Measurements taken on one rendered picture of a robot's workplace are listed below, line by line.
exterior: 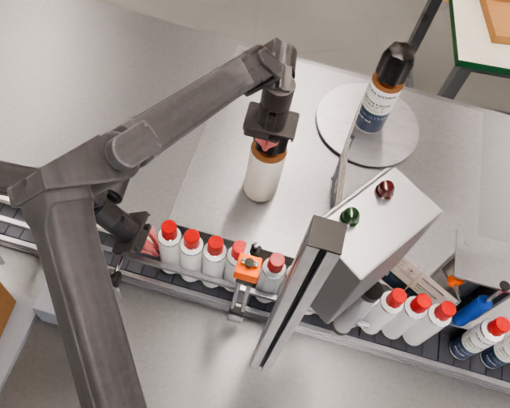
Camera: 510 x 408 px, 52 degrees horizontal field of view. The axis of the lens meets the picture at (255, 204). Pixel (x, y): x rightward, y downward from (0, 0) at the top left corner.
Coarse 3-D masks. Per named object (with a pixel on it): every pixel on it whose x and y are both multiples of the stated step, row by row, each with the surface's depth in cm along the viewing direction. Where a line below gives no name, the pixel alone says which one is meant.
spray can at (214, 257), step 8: (208, 240) 109; (216, 240) 110; (208, 248) 110; (216, 248) 109; (224, 248) 113; (208, 256) 112; (216, 256) 112; (224, 256) 113; (208, 264) 114; (216, 264) 113; (224, 264) 118; (208, 272) 118; (216, 272) 117
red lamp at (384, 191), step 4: (388, 180) 71; (380, 184) 71; (384, 184) 71; (388, 184) 71; (392, 184) 71; (376, 188) 72; (380, 188) 71; (384, 188) 71; (388, 188) 71; (392, 188) 71; (376, 192) 72; (380, 192) 71; (384, 192) 71; (388, 192) 71; (392, 192) 71; (376, 196) 72; (380, 196) 72; (384, 196) 72; (388, 196) 72; (392, 196) 72; (384, 200) 72; (388, 200) 72
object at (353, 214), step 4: (348, 208) 68; (352, 208) 68; (344, 212) 69; (348, 212) 68; (352, 212) 68; (356, 212) 68; (340, 216) 70; (344, 216) 68; (348, 216) 68; (352, 216) 68; (356, 216) 68; (340, 220) 69; (344, 220) 69; (348, 220) 68; (352, 220) 68; (356, 220) 68; (348, 224) 69; (352, 224) 69; (356, 224) 69
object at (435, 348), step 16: (0, 208) 130; (16, 208) 130; (0, 224) 128; (32, 240) 127; (112, 240) 129; (112, 256) 127; (144, 256) 128; (144, 272) 126; (160, 272) 126; (192, 288) 125; (208, 288) 126; (256, 304) 125; (272, 304) 125; (304, 320) 124; (320, 320) 125; (352, 336) 124; (368, 336) 124; (384, 336) 125; (432, 336) 126; (448, 336) 127; (416, 352) 124; (432, 352) 124; (448, 352) 125; (464, 368) 123; (480, 368) 123; (496, 368) 124
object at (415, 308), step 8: (416, 296) 109; (424, 296) 109; (408, 304) 111; (416, 304) 108; (424, 304) 108; (400, 312) 114; (408, 312) 111; (416, 312) 110; (424, 312) 111; (392, 320) 118; (400, 320) 115; (408, 320) 112; (416, 320) 111; (384, 328) 123; (392, 328) 120; (400, 328) 117; (408, 328) 116; (392, 336) 122; (400, 336) 124
